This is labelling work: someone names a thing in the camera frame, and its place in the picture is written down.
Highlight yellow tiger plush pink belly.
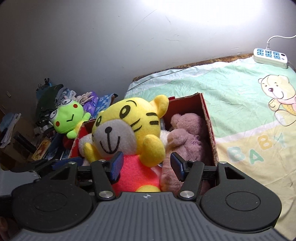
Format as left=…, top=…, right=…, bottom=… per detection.
left=84, top=94, right=169, bottom=195

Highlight white bunny dark plaid ears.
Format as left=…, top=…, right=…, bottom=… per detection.
left=159, top=130, right=170, bottom=149

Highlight white power cable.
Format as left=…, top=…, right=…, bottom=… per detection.
left=265, top=34, right=296, bottom=50

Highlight white bunny light blue bow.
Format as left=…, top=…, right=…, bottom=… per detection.
left=78, top=133, right=93, bottom=166

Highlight purple plastic package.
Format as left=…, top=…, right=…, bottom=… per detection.
left=79, top=91, right=99, bottom=116

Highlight blue checkered towel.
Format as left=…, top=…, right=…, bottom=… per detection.
left=93, top=93, right=118, bottom=118

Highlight green bear print bedsheet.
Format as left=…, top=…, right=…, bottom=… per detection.
left=125, top=57, right=295, bottom=239

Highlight green frog plush toy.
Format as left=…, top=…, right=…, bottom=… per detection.
left=49, top=99, right=91, bottom=139

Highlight mauve teddy bear plush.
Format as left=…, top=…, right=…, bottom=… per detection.
left=160, top=113, right=211, bottom=195

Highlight red cardboard box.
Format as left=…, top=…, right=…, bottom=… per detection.
left=78, top=95, right=208, bottom=168

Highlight white blue power strip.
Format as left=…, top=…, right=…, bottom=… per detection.
left=253, top=48, right=288, bottom=69

